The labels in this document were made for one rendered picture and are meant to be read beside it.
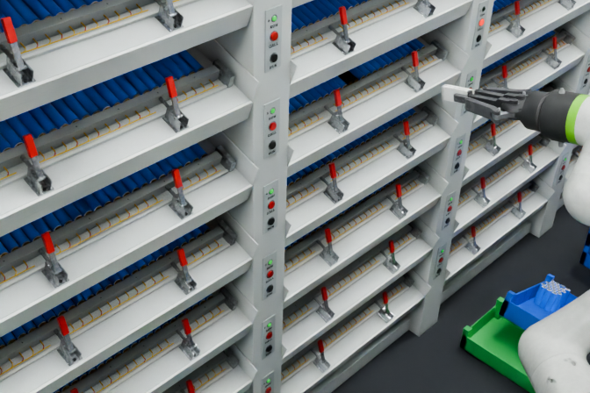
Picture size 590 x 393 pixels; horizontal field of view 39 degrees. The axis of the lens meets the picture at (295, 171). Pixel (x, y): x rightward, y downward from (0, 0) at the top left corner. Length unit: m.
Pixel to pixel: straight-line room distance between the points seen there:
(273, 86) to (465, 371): 1.31
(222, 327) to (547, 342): 0.71
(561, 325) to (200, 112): 0.94
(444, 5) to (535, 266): 1.30
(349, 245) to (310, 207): 0.24
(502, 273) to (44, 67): 2.01
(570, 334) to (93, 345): 1.01
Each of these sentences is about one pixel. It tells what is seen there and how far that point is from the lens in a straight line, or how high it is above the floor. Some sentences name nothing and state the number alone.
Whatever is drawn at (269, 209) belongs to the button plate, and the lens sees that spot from 1.71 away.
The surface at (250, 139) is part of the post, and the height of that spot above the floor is 1.03.
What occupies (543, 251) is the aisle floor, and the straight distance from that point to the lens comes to 3.08.
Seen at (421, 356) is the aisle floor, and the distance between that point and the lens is 2.60.
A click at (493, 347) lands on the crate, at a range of 2.67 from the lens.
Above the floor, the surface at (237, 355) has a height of 0.40.
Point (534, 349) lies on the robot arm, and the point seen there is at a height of 0.53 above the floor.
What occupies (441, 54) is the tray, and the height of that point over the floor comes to 0.96.
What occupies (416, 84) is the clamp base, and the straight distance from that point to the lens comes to 1.98.
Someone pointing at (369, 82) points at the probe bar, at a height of 0.97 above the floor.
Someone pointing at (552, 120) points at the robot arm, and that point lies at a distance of 1.58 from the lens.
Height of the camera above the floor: 1.89
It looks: 35 degrees down
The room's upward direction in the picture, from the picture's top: 2 degrees clockwise
